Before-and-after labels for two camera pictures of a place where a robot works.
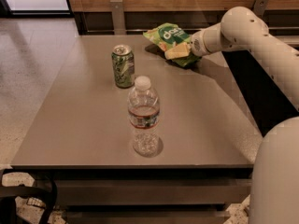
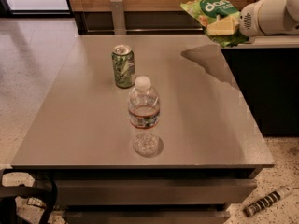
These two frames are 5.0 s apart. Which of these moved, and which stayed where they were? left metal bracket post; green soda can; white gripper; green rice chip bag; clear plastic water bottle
Moved: green rice chip bag; white gripper
Stayed: left metal bracket post; clear plastic water bottle; green soda can
